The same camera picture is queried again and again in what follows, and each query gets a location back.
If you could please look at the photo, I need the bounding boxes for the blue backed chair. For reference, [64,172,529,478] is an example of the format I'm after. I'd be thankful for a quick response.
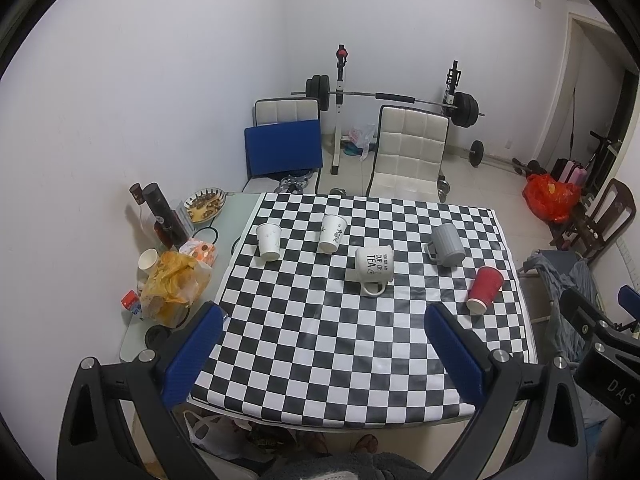
[243,96,323,194]

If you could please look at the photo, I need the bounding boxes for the white paper cup by wall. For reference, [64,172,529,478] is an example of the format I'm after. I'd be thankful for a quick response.
[138,248,160,275]

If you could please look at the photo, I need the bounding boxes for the dark wooden chair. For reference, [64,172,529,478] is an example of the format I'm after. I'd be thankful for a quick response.
[550,179,638,264]

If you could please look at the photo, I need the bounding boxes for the white paper cup with print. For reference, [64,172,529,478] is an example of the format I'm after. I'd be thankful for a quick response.
[318,214,348,255]

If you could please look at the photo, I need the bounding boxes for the white plastic bag on floor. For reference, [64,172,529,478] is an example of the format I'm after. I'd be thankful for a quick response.
[182,410,245,460]

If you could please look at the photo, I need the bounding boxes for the plain white paper cup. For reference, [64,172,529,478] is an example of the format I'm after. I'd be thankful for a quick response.
[256,223,281,262]

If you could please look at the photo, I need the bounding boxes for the red plastic bag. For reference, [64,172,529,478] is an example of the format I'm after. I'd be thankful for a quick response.
[522,174,582,223]

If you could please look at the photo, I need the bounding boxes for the patterned plate with food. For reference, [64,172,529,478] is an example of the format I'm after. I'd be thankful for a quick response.
[183,188,227,224]

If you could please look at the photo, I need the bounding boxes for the black cylindrical bottle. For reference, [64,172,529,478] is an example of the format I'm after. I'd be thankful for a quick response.
[142,182,189,249]

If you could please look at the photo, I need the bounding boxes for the white quilted chair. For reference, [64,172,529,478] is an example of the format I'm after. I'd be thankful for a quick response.
[366,105,449,203]

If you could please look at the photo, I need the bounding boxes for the grey ribbed mug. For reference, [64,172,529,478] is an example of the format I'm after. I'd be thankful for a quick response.
[425,223,465,268]

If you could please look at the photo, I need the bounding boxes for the small red white box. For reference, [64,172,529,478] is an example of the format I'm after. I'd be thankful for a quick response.
[120,290,142,318]

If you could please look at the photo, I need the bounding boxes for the barbell with black plates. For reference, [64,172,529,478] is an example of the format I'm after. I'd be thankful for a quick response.
[292,75,484,128]

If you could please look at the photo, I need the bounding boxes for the yellow plastic bag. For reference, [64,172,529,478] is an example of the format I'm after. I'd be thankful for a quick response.
[140,252,212,328]

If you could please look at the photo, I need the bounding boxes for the white tea mug with text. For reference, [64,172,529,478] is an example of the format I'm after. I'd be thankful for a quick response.
[355,246,395,297]

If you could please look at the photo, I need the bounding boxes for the black white checkered tablecloth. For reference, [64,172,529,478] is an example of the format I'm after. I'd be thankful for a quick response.
[189,193,536,429]

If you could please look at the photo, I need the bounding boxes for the red paper cup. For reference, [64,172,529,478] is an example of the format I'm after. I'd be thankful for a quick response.
[466,266,503,315]

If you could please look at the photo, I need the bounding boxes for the grey cloth pile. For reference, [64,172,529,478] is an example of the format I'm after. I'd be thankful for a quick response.
[518,249,602,363]

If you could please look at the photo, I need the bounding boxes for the small black dumbbell plate bar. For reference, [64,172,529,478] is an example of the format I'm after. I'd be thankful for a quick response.
[468,140,546,177]

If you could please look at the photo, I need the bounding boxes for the black round lid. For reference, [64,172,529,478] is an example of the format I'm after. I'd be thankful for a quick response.
[144,325,171,351]

